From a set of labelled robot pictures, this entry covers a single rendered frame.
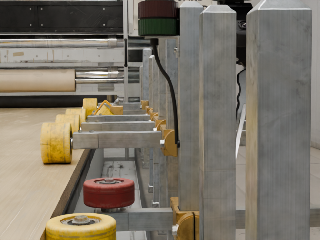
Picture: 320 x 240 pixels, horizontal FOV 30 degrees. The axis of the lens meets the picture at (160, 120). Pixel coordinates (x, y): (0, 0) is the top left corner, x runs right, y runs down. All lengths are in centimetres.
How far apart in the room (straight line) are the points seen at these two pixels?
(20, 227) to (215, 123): 25
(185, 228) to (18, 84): 243
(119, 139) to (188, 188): 31
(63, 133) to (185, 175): 35
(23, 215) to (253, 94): 44
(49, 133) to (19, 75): 208
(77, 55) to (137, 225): 231
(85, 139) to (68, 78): 204
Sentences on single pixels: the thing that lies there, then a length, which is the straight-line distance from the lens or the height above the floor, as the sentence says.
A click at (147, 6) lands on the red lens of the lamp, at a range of 87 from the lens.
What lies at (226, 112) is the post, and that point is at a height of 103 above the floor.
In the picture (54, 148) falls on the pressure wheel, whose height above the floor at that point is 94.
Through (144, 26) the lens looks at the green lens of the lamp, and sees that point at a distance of 87.
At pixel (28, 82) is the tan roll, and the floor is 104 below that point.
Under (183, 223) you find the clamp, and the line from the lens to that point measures 87.
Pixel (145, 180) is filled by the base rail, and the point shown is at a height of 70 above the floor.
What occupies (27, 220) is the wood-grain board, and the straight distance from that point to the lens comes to 74.
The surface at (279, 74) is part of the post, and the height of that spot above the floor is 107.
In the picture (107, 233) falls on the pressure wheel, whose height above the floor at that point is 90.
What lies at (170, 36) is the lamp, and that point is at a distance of 88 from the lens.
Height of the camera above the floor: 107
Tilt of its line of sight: 4 degrees down
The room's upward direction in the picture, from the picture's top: straight up
